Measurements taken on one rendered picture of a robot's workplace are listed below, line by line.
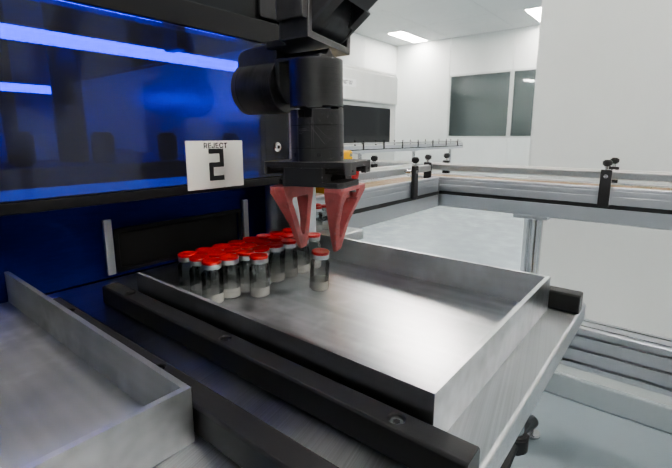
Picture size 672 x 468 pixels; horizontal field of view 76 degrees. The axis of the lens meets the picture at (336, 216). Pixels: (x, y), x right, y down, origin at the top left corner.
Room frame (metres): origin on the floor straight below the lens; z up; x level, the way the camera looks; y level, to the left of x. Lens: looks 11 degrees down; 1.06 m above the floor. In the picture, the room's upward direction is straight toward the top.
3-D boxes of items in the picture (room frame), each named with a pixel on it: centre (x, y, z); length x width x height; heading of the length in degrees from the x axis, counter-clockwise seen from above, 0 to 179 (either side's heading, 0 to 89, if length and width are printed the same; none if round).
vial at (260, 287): (0.45, 0.08, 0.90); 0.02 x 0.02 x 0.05
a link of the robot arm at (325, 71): (0.48, 0.03, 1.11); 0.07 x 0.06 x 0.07; 58
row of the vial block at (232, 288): (0.49, 0.08, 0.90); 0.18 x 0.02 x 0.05; 141
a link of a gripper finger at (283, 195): (0.47, 0.03, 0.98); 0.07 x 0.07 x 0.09; 65
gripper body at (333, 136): (0.47, 0.02, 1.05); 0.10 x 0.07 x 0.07; 65
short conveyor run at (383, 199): (1.07, -0.05, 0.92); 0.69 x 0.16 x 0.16; 141
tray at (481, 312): (0.42, 0.00, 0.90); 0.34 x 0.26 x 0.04; 51
